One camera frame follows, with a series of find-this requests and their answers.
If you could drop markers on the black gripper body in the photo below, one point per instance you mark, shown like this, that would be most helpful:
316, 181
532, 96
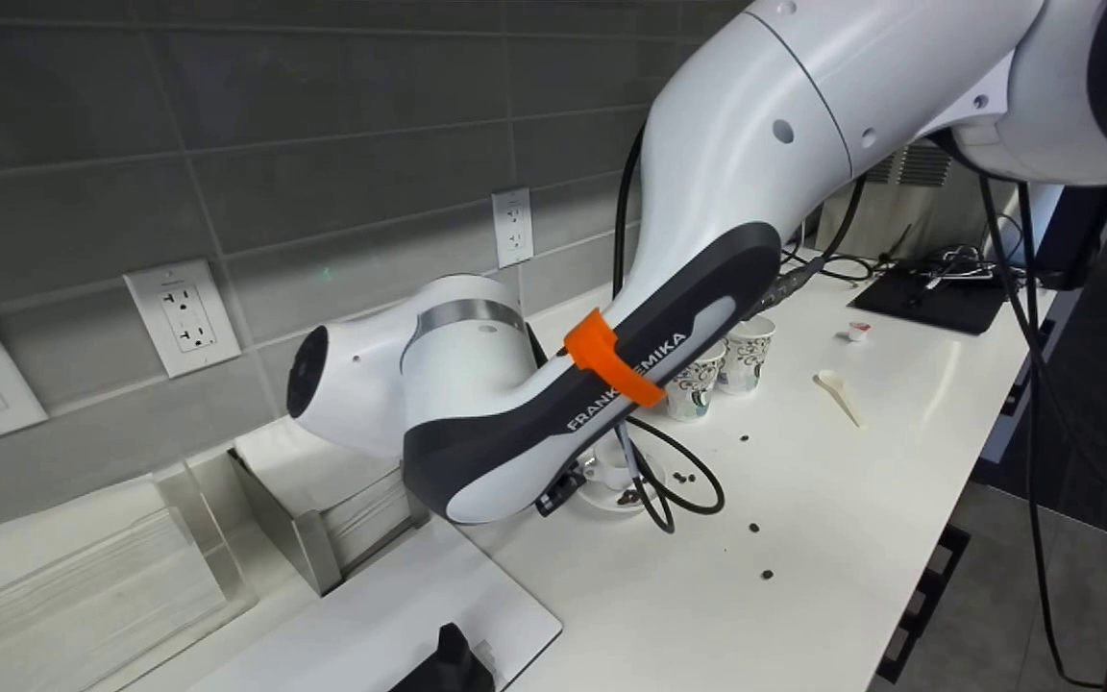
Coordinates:
558, 488

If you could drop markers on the white ceramic tea cup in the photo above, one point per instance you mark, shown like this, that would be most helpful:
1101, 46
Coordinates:
610, 469

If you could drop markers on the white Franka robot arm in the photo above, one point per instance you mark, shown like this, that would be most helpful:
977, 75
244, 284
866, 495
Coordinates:
758, 138

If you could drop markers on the patterned paper coffee cup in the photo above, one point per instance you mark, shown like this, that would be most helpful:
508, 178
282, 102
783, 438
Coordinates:
697, 387
750, 355

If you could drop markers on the small red-topped creamer cup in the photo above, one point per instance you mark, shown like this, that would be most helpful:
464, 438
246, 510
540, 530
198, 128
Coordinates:
850, 332

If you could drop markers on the white ceramic saucer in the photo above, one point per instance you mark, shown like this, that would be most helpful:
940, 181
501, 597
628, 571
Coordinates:
615, 505

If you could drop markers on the flat white board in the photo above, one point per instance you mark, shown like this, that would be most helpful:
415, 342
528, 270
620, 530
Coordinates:
373, 615

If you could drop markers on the metal napkin dispenser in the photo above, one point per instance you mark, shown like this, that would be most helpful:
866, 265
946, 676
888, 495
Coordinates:
326, 512

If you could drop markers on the black mat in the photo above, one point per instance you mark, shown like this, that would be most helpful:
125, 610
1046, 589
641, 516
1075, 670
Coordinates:
932, 307

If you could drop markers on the clear acrylic holder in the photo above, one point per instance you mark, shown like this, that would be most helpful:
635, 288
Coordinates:
67, 589

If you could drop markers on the dark blue cabinet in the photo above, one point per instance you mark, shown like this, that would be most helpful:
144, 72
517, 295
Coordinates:
1098, 231

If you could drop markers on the white narrow wall outlet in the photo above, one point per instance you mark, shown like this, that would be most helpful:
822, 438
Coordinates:
513, 228

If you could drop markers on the white double wall outlet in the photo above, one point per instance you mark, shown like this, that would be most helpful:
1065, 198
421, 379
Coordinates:
184, 318

